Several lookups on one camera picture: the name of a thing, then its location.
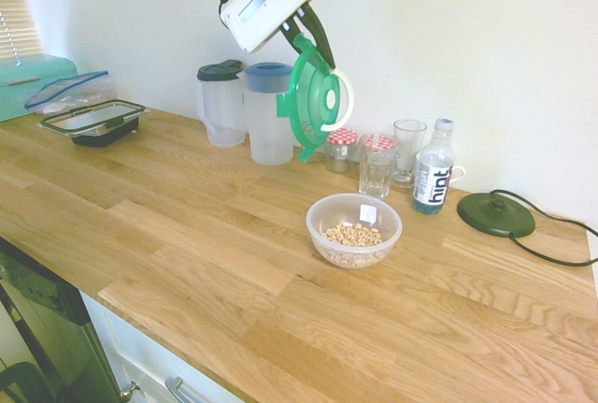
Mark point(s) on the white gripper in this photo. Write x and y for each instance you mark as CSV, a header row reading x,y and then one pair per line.
x,y
280,5

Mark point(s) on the green round container lid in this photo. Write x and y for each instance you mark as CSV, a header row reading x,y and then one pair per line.
x,y
308,94

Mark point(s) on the clear pitcher with blue lid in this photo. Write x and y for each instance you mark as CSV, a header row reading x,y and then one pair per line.
x,y
266,136

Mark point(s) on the clear pitcher with dark lid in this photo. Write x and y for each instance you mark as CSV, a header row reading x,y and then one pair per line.
x,y
222,113

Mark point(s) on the clear plastic food bowl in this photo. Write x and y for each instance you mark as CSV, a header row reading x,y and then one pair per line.
x,y
322,244

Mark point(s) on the rectangular container with clear lid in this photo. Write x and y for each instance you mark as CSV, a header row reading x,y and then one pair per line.
x,y
89,125

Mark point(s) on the tall footed drinking glass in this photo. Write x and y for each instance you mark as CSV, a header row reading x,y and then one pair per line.
x,y
408,150

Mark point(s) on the faceted glass tumbler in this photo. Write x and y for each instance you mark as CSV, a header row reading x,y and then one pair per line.
x,y
376,174

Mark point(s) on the hint water bottle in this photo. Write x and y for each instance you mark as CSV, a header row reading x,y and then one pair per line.
x,y
432,188

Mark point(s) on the cereal rings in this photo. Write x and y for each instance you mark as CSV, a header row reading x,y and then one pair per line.
x,y
350,234

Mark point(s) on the white mug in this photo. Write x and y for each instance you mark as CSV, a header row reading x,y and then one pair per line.
x,y
459,173

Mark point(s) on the dark round kettle base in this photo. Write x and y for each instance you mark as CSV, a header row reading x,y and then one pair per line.
x,y
495,218

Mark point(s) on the window blind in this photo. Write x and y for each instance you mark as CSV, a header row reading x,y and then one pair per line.
x,y
14,10

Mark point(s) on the teal bread box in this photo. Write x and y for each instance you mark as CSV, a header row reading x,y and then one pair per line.
x,y
18,90

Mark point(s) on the white cabinet drawer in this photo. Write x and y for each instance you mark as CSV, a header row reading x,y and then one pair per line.
x,y
140,356

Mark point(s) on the dark steel dishwasher front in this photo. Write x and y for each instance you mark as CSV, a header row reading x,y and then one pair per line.
x,y
51,328

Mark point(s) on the silver cabinet knob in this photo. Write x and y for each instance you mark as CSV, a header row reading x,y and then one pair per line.
x,y
127,392

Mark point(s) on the dark curved chair frame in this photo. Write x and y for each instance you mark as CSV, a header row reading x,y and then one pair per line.
x,y
32,375

